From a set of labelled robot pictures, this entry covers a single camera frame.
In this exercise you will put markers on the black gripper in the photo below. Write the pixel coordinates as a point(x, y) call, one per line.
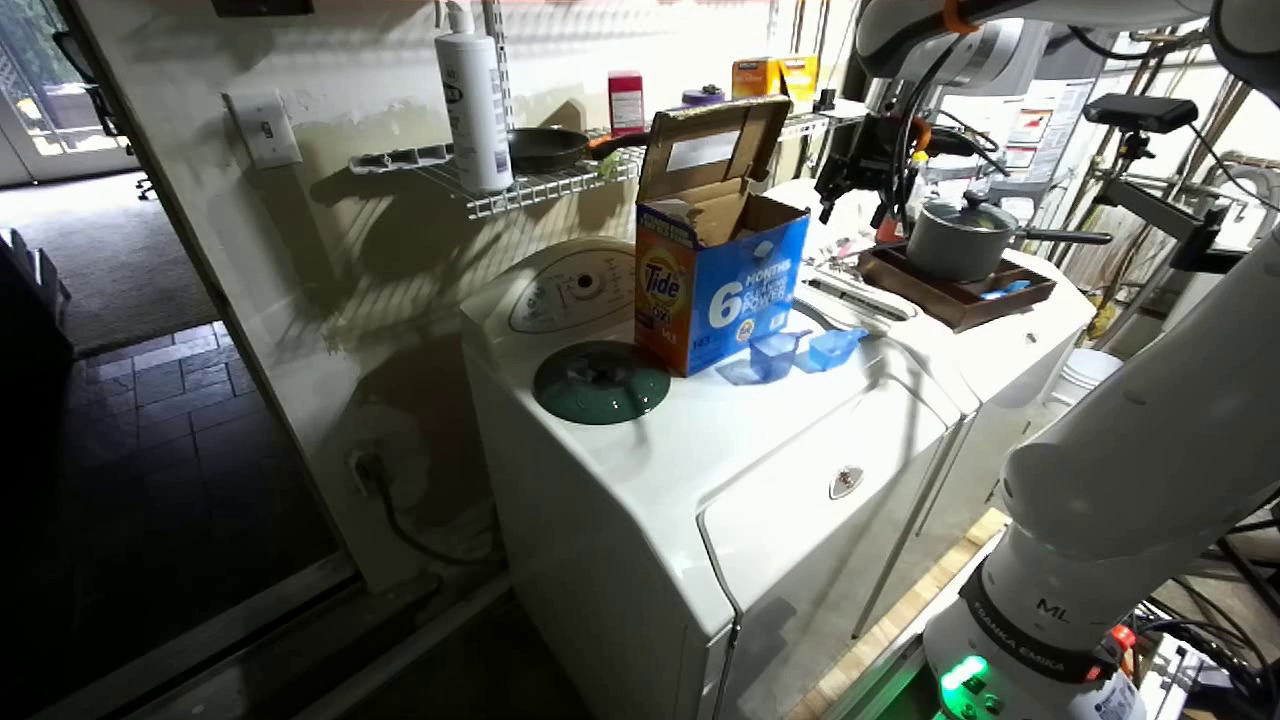
point(875, 145)

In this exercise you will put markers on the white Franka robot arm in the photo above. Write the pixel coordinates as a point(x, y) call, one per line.
point(1160, 454)

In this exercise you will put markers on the orange cardboard box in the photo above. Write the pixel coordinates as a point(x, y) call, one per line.
point(754, 78)

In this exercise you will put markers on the blue orange detergent box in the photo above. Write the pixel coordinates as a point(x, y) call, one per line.
point(667, 303)

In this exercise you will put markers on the grey pot with lid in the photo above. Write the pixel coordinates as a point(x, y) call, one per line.
point(952, 245)

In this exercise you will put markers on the yellow container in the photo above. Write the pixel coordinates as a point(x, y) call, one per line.
point(798, 78)

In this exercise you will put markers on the white dryer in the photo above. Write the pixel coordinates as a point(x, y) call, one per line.
point(1013, 355)

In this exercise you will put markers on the white container red cap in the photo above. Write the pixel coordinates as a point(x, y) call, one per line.
point(627, 108)

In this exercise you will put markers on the white washing machine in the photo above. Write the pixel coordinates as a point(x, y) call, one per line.
point(745, 454)

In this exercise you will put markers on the dark frying pan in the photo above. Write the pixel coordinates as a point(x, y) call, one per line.
point(544, 148)

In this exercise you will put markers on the green round lid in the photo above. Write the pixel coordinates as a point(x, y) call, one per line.
point(601, 386)

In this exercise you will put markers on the tall white bottle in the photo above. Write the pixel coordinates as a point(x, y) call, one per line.
point(472, 107)

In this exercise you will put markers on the green robot base mount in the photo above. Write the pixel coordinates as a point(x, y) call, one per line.
point(965, 687)

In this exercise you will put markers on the white wall switch plate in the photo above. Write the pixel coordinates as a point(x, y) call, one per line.
point(265, 133)

